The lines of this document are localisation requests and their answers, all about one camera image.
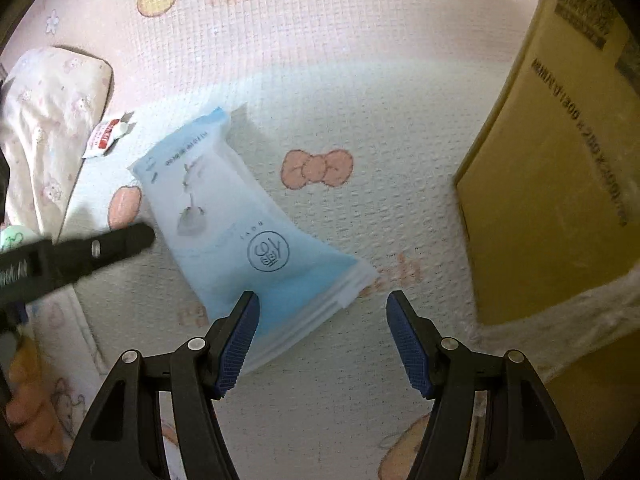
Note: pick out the pale green object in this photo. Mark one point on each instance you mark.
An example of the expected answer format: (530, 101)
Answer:
(12, 237)

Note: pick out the blue and white wipes packet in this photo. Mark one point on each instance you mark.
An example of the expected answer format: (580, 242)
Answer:
(230, 230)

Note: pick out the cream printed pillow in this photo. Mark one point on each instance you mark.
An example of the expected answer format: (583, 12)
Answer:
(45, 125)

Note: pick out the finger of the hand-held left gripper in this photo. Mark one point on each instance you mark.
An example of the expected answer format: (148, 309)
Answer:
(110, 247)

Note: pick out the red and white toothpaste tube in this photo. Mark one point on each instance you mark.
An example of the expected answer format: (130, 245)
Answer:
(105, 137)

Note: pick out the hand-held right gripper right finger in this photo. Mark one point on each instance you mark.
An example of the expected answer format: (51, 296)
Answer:
(407, 345)

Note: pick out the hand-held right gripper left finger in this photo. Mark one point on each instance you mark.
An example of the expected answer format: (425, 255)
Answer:
(237, 350)

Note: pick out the pink cat print blanket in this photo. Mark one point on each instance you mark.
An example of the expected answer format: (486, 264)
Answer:
(375, 110)

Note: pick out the brown cardboard box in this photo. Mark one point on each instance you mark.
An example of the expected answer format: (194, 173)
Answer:
(550, 185)

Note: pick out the person's left hand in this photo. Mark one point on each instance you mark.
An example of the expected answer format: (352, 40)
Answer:
(35, 390)

